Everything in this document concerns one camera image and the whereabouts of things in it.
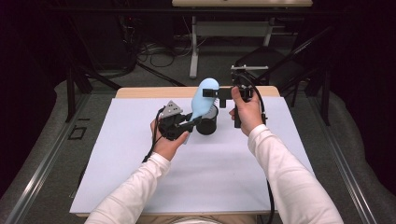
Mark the hand-held gripper cable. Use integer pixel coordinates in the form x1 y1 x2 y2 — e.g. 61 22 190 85
141 106 166 164
236 73 276 224

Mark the black mesh cup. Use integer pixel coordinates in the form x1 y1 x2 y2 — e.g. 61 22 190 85
195 105 219 136

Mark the person's right hand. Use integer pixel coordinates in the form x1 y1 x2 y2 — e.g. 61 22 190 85
229 86 265 137

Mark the black metal stand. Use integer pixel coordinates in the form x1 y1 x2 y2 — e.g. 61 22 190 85
306 66 332 127
64 66 123 123

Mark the left hand-held gripper cable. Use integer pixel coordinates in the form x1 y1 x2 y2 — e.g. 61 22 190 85
141 106 166 164

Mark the metal floor rail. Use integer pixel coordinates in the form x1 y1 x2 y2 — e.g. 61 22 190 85
307 96 378 224
4 92 92 224

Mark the white-legged desk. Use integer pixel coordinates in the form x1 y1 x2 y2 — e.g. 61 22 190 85
171 0 314 80

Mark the black horizontal metal bar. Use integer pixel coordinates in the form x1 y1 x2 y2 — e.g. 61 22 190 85
46 7 344 16

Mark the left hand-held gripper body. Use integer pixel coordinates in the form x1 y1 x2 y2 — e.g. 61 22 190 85
158 99 189 141

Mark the light blue hairbrush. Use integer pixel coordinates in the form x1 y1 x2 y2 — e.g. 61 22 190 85
183 77 220 146

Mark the black folding chair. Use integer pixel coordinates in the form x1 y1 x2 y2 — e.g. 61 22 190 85
234 26 334 108

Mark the white table mat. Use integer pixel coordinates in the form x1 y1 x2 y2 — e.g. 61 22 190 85
69 96 316 216

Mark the right hand-held gripper cable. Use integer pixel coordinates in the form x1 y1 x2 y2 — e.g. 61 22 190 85
236 73 276 224

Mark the person's left hand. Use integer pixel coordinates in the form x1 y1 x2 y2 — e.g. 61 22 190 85
149 119 191 162

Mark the tangle of floor cables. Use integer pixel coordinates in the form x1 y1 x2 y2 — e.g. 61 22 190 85
136 38 195 68

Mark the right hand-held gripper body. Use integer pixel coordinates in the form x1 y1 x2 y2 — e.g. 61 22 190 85
217 64 270 130

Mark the person's torso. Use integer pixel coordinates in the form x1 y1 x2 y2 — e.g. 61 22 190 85
136 214 258 224

